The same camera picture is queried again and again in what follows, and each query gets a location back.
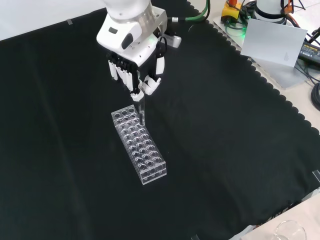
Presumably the yellow stop button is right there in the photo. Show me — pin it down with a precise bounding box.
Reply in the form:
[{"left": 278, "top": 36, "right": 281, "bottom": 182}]
[{"left": 222, "top": 0, "right": 243, "bottom": 21}]

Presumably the black power adapter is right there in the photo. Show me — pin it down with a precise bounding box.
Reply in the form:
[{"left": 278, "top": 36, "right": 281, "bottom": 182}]
[{"left": 298, "top": 41, "right": 320, "bottom": 62}]

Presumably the pale grey board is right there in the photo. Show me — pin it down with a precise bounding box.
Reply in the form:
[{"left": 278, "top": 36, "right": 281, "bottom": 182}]
[{"left": 240, "top": 18, "right": 309, "bottom": 68}]

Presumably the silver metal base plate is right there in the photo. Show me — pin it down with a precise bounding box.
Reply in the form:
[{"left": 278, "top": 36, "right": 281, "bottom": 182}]
[{"left": 212, "top": 14, "right": 314, "bottom": 89}]

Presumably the green cable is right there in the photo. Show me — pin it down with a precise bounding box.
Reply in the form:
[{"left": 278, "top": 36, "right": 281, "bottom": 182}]
[{"left": 185, "top": 0, "right": 213, "bottom": 22}]

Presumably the clear round glass flask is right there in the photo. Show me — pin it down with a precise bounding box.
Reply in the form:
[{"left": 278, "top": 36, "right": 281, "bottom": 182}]
[{"left": 271, "top": 219, "right": 308, "bottom": 240}]

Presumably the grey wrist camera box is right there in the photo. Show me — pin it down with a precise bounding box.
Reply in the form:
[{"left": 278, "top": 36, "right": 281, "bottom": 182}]
[{"left": 159, "top": 34, "right": 183, "bottom": 49}]

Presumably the clear plastic test tube rack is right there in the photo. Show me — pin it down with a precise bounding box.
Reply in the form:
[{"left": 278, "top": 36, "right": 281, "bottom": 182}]
[{"left": 110, "top": 105, "right": 167, "bottom": 186}]

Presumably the clear glass test tube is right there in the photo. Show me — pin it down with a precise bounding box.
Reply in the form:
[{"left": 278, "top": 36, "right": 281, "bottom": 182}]
[{"left": 136, "top": 86, "right": 147, "bottom": 126}]

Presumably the black bench cloth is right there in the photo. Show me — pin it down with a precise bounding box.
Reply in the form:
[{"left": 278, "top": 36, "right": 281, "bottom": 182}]
[{"left": 0, "top": 0, "right": 318, "bottom": 240}]

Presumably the black cable with white label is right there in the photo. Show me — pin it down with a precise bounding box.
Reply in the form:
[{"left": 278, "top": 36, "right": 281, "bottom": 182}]
[{"left": 166, "top": 16, "right": 191, "bottom": 24}]

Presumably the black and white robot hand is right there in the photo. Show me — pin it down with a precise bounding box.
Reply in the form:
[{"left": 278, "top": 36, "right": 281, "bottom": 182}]
[{"left": 96, "top": 11, "right": 166, "bottom": 102}]

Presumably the black cable bundle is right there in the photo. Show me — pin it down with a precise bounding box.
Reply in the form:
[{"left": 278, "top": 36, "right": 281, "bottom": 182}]
[{"left": 309, "top": 81, "right": 320, "bottom": 111}]

